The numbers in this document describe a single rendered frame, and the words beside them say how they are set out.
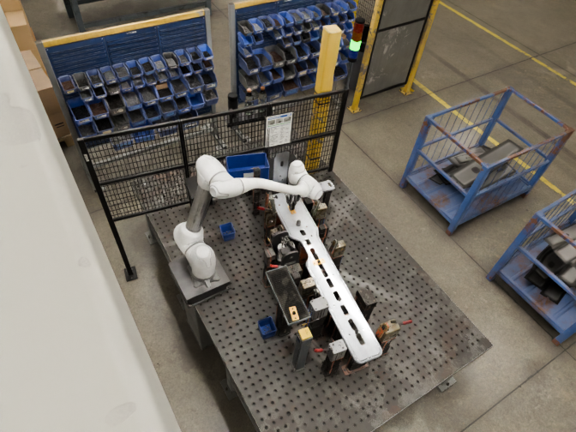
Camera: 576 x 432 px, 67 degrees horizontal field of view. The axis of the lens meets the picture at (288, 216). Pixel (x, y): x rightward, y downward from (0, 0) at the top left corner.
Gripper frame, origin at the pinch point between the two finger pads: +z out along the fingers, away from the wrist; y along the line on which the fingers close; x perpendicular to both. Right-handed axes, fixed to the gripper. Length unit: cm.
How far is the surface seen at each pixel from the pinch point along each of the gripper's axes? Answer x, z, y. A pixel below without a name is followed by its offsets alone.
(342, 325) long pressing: -93, 6, -6
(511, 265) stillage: -63, 90, 202
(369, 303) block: -87, 4, 16
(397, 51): 220, 38, 237
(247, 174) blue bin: 35.6, -4.4, -21.5
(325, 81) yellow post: 58, -56, 46
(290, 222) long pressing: -9.0, 6.5, -4.9
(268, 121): 54, -34, 1
